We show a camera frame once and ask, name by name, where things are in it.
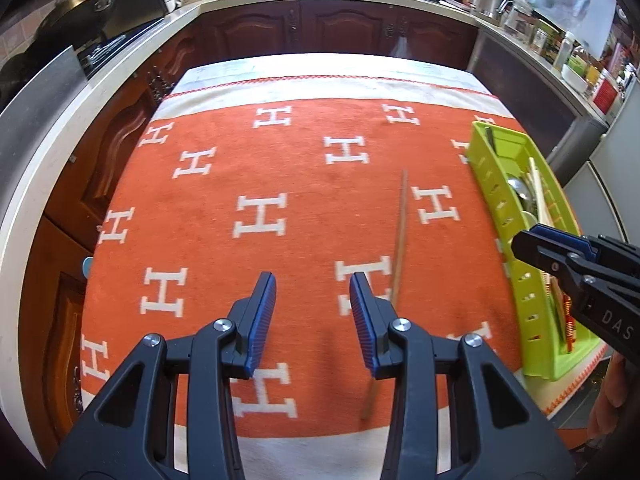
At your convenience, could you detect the red container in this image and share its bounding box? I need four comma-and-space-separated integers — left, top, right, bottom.
590, 72, 628, 116

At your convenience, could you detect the green plastic utensil tray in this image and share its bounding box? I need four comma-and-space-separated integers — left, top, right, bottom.
467, 120, 603, 378

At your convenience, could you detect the light chopstick red band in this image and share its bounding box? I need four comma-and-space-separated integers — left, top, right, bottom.
529, 157, 556, 226

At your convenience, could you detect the grey refrigerator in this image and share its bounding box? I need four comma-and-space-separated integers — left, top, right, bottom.
555, 110, 640, 261

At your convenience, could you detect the white plastic bottle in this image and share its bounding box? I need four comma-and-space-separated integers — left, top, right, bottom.
554, 32, 576, 68

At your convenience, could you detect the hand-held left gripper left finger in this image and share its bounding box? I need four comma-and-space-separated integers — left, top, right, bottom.
47, 271, 277, 480

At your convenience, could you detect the white plastic bag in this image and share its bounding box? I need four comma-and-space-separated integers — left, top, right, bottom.
389, 35, 416, 61

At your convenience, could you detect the brown wooden chopstick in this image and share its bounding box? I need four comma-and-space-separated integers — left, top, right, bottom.
361, 168, 410, 420

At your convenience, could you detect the gas stove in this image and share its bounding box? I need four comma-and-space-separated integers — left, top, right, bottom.
75, 20, 168, 81

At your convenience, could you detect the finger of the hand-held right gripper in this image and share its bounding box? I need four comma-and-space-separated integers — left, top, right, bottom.
529, 223, 597, 257
511, 230, 585, 282

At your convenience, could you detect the stainless steel soup spoon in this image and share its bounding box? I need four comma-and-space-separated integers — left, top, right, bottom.
506, 176, 536, 211

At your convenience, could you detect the white bowl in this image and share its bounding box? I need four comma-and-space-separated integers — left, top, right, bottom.
561, 62, 593, 93

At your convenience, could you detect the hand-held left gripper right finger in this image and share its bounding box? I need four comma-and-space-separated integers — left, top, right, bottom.
349, 271, 576, 480

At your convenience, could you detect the row of condiment jars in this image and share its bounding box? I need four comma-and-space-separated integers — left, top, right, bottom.
530, 15, 563, 63

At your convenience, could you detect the orange patterned blanket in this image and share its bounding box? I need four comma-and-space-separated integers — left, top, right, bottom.
80, 77, 608, 480

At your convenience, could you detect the glass pitcher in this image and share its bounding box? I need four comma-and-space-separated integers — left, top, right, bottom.
495, 0, 536, 41

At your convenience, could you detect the person's right hand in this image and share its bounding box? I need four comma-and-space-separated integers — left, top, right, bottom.
587, 352, 628, 443

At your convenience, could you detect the black wok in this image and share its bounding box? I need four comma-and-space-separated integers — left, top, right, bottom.
37, 0, 121, 43

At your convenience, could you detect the pale table cover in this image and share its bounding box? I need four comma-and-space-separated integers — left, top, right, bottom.
172, 57, 493, 96

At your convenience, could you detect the stainless steel cabinet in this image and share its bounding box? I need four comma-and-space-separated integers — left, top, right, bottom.
465, 25, 608, 181

